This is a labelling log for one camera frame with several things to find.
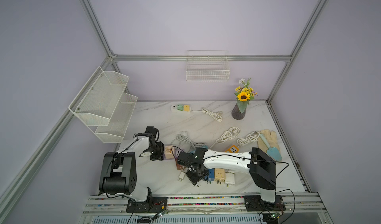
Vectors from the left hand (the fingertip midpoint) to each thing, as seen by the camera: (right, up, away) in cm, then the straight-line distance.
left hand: (164, 154), depth 91 cm
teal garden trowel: (+69, +1, +2) cm, 69 cm away
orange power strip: (+43, +3, 0) cm, 43 cm away
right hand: (+21, -11, -12) cm, 26 cm away
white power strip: (+3, +29, +21) cm, 36 cm away
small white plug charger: (+12, -10, -10) cm, 18 cm away
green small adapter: (+8, +30, +17) cm, 36 cm away
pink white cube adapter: (+4, +3, -8) cm, 9 cm away
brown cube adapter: (+10, -5, -9) cm, 14 cm away
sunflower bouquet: (+50, +37, 0) cm, 62 cm away
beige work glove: (+71, +9, +8) cm, 72 cm away
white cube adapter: (+38, -11, -11) cm, 41 cm away
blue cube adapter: (+28, -8, -12) cm, 32 cm away
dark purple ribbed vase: (+50, +25, +16) cm, 58 cm away
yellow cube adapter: (+13, +29, +18) cm, 37 cm away
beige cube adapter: (+32, -8, -12) cm, 35 cm away
